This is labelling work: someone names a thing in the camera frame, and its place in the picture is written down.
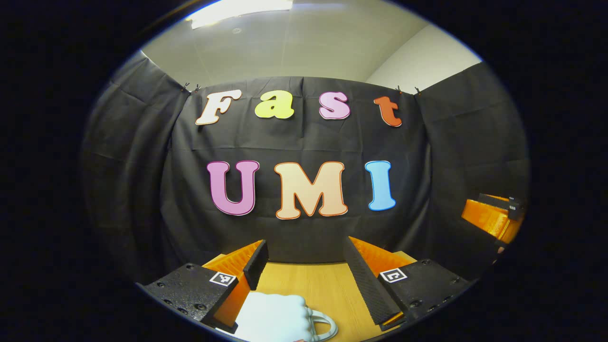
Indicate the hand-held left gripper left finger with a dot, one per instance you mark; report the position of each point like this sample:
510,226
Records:
259,263

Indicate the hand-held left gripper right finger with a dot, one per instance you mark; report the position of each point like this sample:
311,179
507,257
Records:
363,280

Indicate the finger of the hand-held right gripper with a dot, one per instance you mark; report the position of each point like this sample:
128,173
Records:
489,221
498,202

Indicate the small pale blue suitcase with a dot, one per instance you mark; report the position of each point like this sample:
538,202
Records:
270,316

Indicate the black backdrop cloth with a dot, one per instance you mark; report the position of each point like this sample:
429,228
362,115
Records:
451,156

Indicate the ceiling light panel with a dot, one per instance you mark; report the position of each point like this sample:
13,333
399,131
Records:
237,9

